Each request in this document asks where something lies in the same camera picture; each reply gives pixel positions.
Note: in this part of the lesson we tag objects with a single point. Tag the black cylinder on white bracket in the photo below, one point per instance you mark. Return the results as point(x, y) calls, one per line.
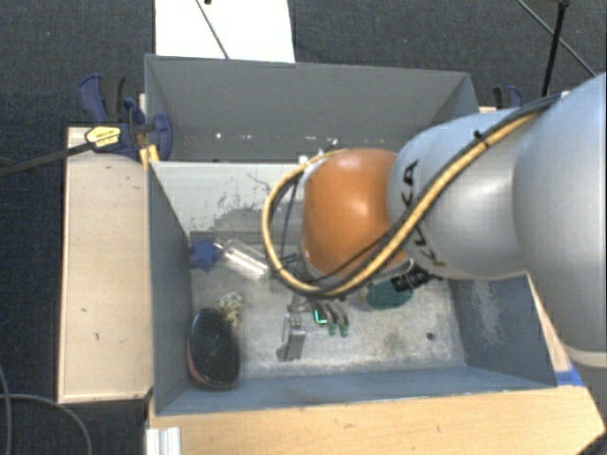
point(411, 282)

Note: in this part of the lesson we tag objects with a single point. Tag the clear plastic bottle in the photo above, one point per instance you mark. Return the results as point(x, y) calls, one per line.
point(244, 258)

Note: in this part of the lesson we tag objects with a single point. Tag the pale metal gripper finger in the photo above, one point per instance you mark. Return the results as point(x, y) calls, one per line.
point(299, 341)
point(287, 332)

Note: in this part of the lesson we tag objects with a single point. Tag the teal round thing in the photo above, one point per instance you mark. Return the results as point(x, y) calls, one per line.
point(389, 297)

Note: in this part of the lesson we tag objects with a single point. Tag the black oval case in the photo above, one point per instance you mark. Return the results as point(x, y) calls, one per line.
point(213, 349)

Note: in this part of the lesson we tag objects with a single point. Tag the pale speckled small lump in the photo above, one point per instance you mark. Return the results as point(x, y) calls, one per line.
point(232, 303)

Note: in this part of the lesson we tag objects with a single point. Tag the grey metal bin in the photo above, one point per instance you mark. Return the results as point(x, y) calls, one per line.
point(265, 107)

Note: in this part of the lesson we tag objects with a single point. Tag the pale wood flat board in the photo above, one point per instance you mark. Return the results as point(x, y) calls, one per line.
point(106, 273)

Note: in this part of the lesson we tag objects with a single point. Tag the blue lumpy thing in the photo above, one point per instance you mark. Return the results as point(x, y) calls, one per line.
point(204, 254)

